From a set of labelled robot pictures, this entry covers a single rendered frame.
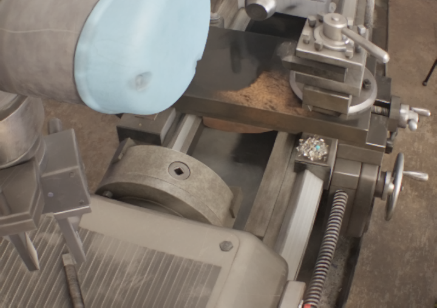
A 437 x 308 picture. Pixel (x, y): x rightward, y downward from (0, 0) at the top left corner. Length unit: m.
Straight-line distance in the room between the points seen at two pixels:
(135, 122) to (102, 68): 1.26
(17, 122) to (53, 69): 0.11
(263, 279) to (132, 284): 0.16
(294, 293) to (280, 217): 0.64
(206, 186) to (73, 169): 0.53
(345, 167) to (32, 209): 1.21
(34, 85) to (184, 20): 0.09
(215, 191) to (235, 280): 0.33
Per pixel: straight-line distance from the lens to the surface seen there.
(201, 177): 0.99
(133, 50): 0.29
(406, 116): 1.60
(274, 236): 1.35
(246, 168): 1.63
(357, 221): 1.68
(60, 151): 0.50
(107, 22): 0.29
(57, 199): 0.51
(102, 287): 0.71
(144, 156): 1.00
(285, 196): 1.43
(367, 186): 1.56
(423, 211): 2.55
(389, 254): 2.37
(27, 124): 0.43
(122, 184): 0.98
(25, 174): 0.44
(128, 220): 0.76
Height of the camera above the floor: 1.94
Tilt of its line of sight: 45 degrees down
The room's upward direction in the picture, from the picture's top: 3 degrees counter-clockwise
